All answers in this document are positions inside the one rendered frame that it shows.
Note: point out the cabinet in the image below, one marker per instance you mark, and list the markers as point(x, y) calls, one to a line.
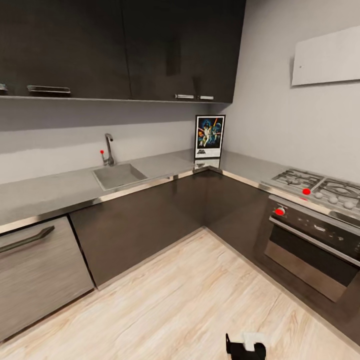
point(63, 50)
point(182, 50)

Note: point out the range hood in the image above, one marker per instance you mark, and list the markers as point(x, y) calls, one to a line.
point(328, 58)

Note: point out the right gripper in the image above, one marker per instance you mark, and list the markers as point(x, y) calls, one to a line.
point(238, 351)

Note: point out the burner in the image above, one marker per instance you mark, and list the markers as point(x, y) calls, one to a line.
point(334, 192)

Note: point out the dishwasher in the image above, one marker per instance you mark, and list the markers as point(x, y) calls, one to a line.
point(42, 268)

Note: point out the poster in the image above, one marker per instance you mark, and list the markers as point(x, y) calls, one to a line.
point(208, 136)

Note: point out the oven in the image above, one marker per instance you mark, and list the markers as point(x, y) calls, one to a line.
point(317, 253)

